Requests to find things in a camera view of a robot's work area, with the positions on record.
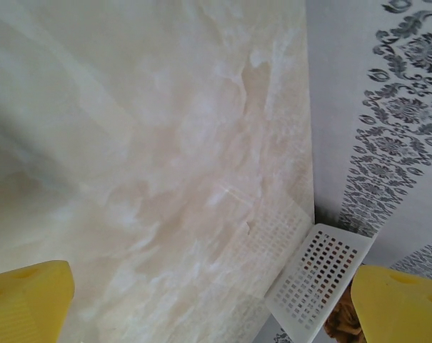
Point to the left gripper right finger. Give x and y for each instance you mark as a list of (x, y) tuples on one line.
[(401, 311)]

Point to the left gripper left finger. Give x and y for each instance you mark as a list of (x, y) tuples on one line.
[(26, 307)]

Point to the brown long pants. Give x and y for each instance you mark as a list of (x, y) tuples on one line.
[(344, 318)]

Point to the white plastic mesh basket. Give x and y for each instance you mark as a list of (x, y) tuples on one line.
[(308, 286)]

